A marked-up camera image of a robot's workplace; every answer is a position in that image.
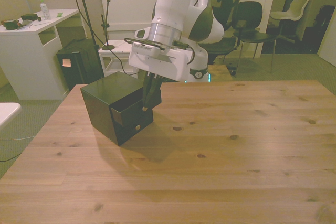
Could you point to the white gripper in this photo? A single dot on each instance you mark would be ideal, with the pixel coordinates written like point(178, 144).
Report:
point(162, 64)

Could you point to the dark flat object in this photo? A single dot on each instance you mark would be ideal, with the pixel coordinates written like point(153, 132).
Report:
point(30, 17)

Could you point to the white shell chair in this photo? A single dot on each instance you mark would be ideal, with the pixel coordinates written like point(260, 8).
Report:
point(294, 9)

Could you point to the tall black tripod stand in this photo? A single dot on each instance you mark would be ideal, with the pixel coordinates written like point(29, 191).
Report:
point(84, 6)

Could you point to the black box with sticky note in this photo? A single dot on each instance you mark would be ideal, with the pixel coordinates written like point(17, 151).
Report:
point(78, 64)

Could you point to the black drawer with round knob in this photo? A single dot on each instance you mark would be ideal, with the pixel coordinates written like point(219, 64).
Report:
point(131, 132)
point(131, 115)

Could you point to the wooden base board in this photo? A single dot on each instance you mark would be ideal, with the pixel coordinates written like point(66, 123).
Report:
point(220, 72)

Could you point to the white desk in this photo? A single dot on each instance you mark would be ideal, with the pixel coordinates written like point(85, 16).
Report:
point(23, 58)

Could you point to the small white side table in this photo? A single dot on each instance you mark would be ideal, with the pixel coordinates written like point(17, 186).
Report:
point(118, 47)

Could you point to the clear plastic bottle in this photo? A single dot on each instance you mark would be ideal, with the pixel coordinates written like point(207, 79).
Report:
point(45, 10)

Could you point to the dark bag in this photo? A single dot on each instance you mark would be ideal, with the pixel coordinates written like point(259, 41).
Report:
point(325, 24)

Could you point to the short black stand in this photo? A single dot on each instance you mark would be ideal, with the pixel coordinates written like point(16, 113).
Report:
point(107, 24)

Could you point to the green sticky note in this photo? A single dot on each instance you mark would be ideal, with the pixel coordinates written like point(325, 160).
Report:
point(59, 14)

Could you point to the black drawer cabinet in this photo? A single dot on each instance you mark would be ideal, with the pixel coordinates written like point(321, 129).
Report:
point(99, 95)

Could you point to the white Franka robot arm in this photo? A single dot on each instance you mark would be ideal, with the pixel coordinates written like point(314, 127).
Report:
point(178, 6)

